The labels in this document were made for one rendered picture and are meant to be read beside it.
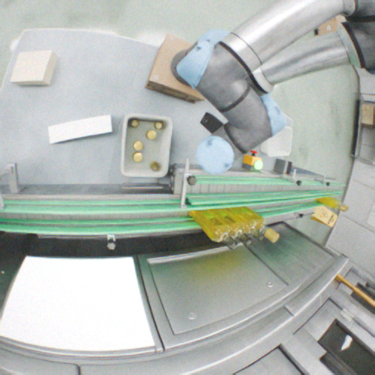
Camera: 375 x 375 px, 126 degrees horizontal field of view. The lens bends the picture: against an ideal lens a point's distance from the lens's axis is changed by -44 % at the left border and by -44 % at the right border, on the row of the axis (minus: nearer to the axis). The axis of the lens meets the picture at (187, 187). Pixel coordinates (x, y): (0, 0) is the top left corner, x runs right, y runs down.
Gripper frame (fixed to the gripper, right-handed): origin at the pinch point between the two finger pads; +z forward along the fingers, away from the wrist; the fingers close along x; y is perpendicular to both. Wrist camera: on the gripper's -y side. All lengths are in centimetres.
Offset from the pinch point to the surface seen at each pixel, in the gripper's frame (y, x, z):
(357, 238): 500, -92, 336
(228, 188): 11.8, -22.9, -0.2
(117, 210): -14.8, -28.5, -37.0
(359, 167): 380, 63, 437
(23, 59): -73, 7, -45
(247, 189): 20.0, -21.9, 7.3
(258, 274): 36, -29, -28
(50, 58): -64, 7, -36
